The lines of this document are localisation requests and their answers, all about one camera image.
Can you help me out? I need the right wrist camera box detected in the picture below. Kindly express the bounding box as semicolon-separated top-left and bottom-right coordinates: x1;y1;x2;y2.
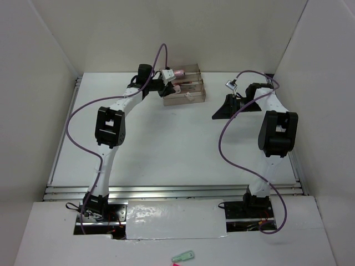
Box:
225;79;237;92

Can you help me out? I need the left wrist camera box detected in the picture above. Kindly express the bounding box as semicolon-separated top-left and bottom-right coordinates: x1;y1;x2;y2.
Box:
161;69;176;83

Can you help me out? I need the purple cable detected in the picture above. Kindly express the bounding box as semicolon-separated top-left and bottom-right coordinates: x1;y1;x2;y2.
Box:
66;43;170;236
217;70;288;235

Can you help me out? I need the green clear object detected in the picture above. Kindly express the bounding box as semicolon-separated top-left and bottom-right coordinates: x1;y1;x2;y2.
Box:
171;250;195;263

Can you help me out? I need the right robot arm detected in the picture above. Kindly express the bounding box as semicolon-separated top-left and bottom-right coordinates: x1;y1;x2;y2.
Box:
212;83;298;217

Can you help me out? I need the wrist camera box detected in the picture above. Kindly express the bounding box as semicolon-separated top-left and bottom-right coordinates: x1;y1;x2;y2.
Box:
225;79;237;92
161;69;176;83

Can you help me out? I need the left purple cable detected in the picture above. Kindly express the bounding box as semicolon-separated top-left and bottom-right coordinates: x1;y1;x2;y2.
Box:
66;43;170;236

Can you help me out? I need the aluminium frame rail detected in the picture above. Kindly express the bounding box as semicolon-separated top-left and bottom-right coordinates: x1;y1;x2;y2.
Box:
43;72;304;201

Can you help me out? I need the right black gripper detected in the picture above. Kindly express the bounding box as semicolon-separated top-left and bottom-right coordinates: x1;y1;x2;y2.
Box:
212;94;262;119

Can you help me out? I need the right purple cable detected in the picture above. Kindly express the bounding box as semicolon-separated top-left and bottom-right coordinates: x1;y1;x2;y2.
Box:
217;70;288;235

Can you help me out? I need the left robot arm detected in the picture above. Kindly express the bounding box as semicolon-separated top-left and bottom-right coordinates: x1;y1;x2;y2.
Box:
82;64;175;221

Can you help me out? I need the white front cover board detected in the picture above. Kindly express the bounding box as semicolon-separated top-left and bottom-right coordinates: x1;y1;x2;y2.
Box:
126;199;227;240

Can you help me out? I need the pink eraser with sharpener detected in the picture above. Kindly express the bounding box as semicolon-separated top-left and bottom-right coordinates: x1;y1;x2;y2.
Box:
173;85;181;94

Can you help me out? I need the tiered clear acrylic organizer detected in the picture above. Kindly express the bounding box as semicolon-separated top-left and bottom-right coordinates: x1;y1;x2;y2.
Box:
163;64;206;106

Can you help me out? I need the pink crayon tube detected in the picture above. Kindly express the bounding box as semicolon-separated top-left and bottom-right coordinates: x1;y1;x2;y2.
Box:
174;69;185;79

